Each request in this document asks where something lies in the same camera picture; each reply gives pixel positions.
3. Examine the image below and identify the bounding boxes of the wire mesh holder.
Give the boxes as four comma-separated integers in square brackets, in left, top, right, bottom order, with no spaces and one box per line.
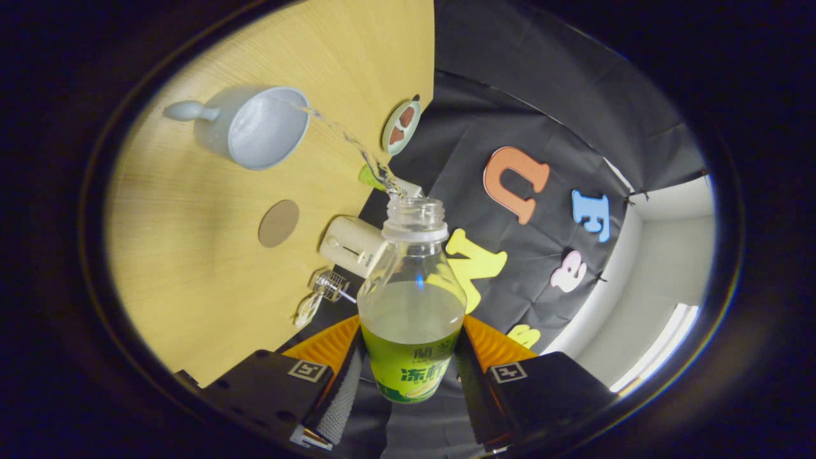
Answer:
[312,270,350,303]

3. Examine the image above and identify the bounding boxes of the wooden table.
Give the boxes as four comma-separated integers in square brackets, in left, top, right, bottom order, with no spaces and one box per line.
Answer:
[105,0,436,388]

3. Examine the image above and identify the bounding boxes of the poured clear juice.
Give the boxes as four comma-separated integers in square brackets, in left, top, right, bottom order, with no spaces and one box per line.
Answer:
[290,101,407,197]

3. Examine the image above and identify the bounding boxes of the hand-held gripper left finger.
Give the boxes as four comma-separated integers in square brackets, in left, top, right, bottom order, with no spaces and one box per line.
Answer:
[201,314,365,450]

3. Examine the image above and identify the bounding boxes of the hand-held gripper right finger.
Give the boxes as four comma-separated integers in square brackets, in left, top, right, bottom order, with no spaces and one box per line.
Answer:
[454,314,619,450]

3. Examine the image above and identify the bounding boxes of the white divided dish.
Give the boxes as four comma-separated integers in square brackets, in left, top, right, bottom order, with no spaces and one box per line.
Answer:
[295,292,324,330]

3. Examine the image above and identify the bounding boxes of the white toaster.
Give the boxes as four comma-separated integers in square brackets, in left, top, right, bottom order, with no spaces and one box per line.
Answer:
[318,215,388,279]

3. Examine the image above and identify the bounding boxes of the green label juice bottle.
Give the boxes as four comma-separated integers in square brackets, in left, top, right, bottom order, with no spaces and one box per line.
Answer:
[357,196,468,404]

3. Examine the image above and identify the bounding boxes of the pale green plate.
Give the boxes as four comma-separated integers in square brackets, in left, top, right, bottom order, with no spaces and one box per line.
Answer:
[381,94,422,157]

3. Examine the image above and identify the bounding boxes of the tall green tea bottle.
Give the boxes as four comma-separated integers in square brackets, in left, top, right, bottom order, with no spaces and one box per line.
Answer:
[357,163,425,200]

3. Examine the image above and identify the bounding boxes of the round brown coaster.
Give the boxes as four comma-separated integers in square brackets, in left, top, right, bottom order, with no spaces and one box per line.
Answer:
[258,200,300,249]

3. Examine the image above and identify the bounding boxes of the white cup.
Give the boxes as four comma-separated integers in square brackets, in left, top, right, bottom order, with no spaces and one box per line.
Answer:
[163,85,311,171]

